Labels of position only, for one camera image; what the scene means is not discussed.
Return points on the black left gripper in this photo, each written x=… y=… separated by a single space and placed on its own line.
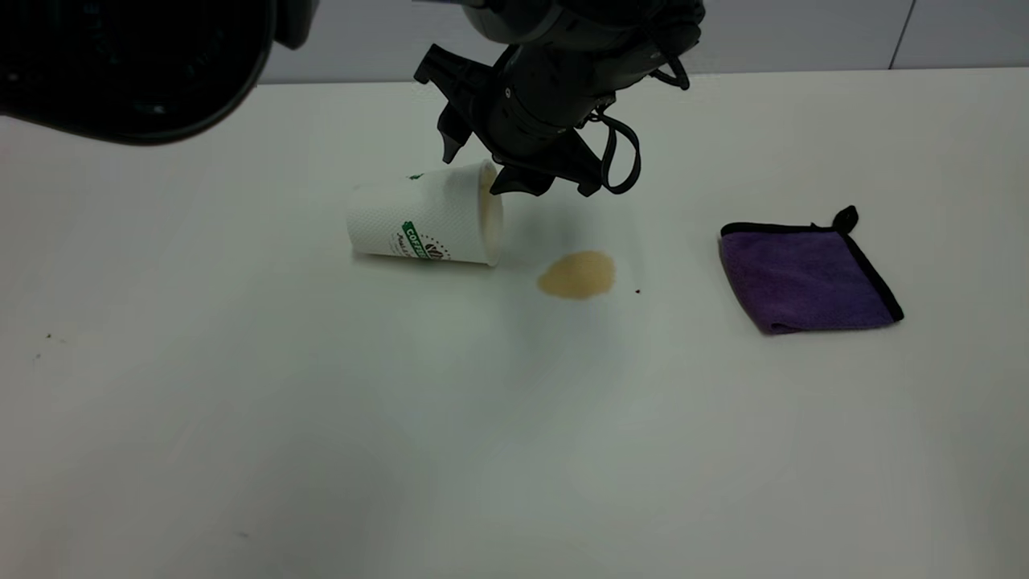
x=530 y=112

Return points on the white paper coffee cup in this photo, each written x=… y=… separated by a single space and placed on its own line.
x=426 y=213

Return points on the purple cloth with black trim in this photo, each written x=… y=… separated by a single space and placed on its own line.
x=804 y=281

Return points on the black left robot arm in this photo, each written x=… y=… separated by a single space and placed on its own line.
x=120 y=64

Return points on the brown coffee spill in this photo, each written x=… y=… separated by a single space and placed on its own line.
x=577 y=275

